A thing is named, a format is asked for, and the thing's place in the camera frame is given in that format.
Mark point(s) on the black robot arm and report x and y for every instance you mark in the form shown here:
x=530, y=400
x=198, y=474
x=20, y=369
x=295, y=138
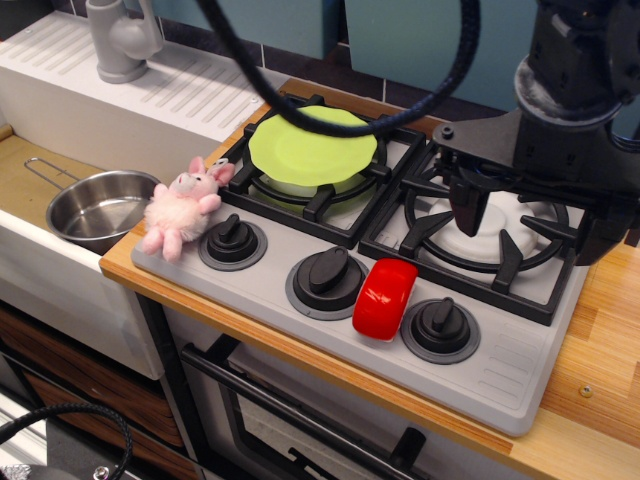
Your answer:
x=581, y=70

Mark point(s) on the black right burner grate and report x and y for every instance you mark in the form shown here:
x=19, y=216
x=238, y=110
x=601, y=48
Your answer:
x=515, y=262

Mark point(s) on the black middle stove knob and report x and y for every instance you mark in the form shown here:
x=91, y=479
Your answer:
x=325, y=286

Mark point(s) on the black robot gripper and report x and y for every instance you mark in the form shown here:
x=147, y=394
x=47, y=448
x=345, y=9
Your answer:
x=588, y=168

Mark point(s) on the black left burner grate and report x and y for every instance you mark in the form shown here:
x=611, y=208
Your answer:
x=334, y=213

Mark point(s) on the green plastic plate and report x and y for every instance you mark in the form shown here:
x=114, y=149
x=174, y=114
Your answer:
x=288, y=154

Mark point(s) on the grey toy stove top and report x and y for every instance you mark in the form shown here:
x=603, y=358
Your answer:
x=500, y=385

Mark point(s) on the white toy sink unit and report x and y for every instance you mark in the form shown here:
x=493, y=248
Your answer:
x=185, y=105

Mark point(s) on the black stove knob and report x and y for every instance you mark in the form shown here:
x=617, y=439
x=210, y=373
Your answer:
x=232, y=245
x=440, y=331
x=325, y=286

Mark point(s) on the black burner grate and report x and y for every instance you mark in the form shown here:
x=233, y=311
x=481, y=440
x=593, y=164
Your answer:
x=515, y=262
x=334, y=213

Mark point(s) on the pink plush pig toy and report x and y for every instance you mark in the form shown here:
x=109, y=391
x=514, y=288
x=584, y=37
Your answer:
x=180, y=213

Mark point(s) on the red salmon sushi toy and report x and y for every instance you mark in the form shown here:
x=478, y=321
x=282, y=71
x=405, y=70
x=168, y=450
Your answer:
x=382, y=301

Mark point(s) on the black left stove knob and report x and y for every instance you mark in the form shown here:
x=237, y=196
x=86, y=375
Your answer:
x=232, y=245

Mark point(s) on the stainless steel pot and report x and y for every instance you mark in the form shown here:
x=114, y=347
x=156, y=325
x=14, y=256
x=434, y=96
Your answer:
x=95, y=212

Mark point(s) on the black oven door handle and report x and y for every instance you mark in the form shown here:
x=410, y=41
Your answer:
x=397, y=466

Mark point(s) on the black right stove knob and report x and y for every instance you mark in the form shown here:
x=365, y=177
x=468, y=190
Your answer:
x=440, y=331

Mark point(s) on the grey toy faucet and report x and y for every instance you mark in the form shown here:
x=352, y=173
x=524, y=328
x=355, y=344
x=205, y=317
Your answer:
x=122, y=44

